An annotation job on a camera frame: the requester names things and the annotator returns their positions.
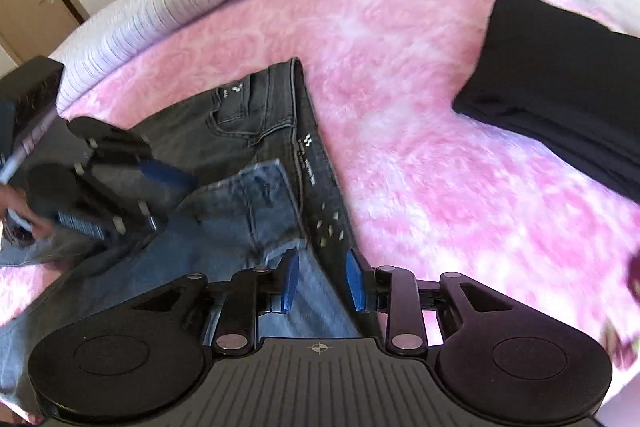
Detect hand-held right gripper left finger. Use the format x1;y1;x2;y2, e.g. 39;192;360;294
131;249;301;356

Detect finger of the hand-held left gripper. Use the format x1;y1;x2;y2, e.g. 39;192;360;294
74;164;172;239
88;136;199;204

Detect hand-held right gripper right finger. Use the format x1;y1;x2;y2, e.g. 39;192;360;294
345;248;516;354

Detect light blue jeans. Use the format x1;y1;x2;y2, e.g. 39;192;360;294
0;159;362;419

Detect dark grey jeans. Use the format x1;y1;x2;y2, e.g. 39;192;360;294
65;57;362;339

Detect person's left hand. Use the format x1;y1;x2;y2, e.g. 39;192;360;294
0;183;53;242

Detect pink fluffy blanket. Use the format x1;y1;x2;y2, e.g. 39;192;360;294
0;0;640;414

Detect black folded garment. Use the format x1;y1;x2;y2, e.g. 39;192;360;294
452;0;640;194

